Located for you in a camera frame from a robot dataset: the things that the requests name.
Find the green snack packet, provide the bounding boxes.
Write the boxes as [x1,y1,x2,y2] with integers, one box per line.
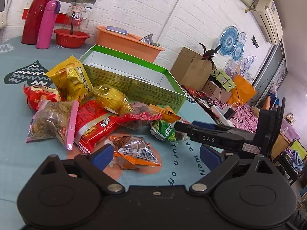
[150,119,188,142]

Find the orange clear nut packet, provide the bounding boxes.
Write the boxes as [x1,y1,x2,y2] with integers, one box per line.
[110,135,161,169]

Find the pink-edged clear snack bag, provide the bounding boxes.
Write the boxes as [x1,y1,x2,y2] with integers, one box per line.
[26,100,79,151]

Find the red dates snack bag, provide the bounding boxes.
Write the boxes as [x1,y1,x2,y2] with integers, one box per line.
[116,102,162,130]

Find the small orange snack packet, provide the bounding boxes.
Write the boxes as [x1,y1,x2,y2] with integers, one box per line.
[149,104,181,124]

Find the orange bag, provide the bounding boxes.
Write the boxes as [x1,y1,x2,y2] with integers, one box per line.
[227,74,257,105]

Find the light green small box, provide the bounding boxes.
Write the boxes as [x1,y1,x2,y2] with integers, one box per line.
[216,70,236,92]

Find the brown cardboard box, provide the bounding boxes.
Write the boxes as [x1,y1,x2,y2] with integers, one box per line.
[170,47,213,90]

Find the large red snack bag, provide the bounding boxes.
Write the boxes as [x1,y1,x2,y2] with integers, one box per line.
[74,99,121,154]

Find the yellow cellophane snack bag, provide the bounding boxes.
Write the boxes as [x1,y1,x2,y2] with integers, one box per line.
[93,84,133,115]

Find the green cardboard box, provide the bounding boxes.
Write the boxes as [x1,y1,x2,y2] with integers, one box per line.
[79,45,187,113]

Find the dark feather decoration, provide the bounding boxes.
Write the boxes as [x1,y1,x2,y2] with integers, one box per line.
[199,43,222,62]

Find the yellow chips bag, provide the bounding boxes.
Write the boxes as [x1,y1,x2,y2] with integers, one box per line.
[46,56,93,104]

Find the red snack packet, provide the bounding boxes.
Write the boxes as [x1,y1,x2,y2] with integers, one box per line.
[23,85,61,111]

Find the steel ladle bowl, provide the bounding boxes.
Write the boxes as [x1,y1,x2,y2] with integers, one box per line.
[140,34,154,45]

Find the white air conditioner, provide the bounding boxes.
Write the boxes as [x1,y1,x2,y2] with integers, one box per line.
[250,0,283,45]

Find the orange plastic tub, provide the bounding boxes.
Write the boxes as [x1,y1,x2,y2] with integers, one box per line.
[96,25,165,63]

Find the blue lidded tin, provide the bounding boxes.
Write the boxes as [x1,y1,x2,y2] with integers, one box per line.
[106,26,127,35]

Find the red plastic basin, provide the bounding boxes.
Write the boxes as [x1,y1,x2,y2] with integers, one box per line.
[54,29,90,48]

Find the pink thermos bottle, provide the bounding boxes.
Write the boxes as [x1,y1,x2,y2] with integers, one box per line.
[36,0,60,49]

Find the glass pitcher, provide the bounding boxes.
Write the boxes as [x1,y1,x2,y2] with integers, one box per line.
[62,2,89,35]

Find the red thermos jug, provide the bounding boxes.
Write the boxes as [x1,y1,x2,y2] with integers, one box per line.
[21,0,51,45]

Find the blue patterned wall plates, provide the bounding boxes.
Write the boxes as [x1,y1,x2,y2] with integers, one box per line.
[214,25,247,61]

